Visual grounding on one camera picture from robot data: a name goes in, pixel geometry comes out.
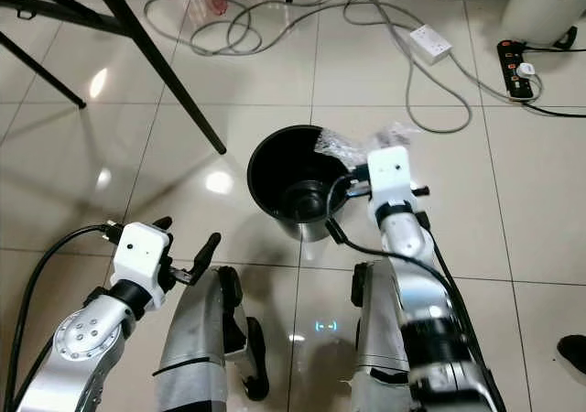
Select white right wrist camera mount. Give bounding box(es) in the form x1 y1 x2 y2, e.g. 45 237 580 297
366 146 419 219

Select white power socket box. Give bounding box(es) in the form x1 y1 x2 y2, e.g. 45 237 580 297
409 25 454 65

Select grey floor cable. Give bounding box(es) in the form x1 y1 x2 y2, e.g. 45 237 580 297
146 0 477 136

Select clear plastic bag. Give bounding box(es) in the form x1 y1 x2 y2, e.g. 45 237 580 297
316 122 415 168

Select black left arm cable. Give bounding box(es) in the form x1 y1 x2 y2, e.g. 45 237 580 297
5 224 120 412

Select grey table with black legs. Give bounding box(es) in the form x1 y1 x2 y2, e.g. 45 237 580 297
0 0 228 155

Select white rubbish bin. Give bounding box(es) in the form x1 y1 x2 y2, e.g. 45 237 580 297
501 0 586 47

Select silver left robot leg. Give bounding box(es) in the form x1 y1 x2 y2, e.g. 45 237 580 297
156 264 271 412

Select black shoe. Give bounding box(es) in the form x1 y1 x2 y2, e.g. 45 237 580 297
557 335 586 374

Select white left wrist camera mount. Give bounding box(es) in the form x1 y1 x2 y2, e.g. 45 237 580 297
110 222 175 292

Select silver right robot leg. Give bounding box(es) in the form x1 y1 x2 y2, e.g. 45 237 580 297
350 261 440 412

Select silver robot leg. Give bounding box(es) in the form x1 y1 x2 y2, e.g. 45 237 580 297
350 261 440 412
156 264 271 412

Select black power strip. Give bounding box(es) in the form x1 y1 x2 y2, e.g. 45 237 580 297
497 38 539 100

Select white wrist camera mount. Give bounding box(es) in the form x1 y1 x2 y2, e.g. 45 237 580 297
366 146 419 219
110 222 175 292

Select black plastic bucket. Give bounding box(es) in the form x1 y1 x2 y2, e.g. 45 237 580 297
246 125 358 242

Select black floor cable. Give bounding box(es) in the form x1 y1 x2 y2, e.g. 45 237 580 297
522 26 586 120

